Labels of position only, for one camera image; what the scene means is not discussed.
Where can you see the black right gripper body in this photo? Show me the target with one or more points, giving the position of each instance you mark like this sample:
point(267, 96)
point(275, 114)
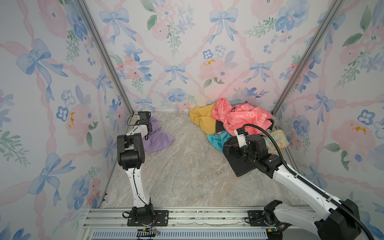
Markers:
point(243, 152)

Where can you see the lavender purple cloth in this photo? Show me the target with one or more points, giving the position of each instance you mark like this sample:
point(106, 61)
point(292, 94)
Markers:
point(158, 139)

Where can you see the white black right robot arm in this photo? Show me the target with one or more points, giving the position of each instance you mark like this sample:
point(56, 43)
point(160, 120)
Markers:
point(330, 218)

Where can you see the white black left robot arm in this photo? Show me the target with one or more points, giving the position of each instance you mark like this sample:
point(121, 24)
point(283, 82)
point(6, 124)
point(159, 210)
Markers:
point(131, 157)

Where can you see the dark grey cloth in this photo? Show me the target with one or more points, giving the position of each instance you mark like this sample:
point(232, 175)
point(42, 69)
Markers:
point(239, 169)

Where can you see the pale yellow patterned cloth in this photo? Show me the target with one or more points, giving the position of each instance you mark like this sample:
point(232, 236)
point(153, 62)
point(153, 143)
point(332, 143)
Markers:
point(281, 140)

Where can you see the teal cloth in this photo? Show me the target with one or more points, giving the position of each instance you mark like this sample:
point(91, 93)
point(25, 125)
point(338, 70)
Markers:
point(218, 140)

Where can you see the pink patterned cloth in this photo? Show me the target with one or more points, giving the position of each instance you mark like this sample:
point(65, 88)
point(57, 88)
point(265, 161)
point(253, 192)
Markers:
point(234, 117)

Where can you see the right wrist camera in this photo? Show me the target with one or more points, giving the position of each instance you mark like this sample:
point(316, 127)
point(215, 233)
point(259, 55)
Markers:
point(242, 141)

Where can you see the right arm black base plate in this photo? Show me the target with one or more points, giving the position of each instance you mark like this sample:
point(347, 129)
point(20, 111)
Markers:
point(265, 217)

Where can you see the right aluminium corner post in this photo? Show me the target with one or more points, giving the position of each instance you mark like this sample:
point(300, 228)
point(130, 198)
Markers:
point(328, 19)

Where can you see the aluminium corner post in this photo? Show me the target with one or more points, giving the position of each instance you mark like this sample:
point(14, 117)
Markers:
point(95, 34)
point(328, 19)

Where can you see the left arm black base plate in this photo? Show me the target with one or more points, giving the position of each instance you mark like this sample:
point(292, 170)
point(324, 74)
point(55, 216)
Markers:
point(146, 217)

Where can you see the left aluminium corner post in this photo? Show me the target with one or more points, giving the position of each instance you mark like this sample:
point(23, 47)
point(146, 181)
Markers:
point(95, 34)

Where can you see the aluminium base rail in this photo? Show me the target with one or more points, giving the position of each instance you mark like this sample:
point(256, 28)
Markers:
point(190, 223)

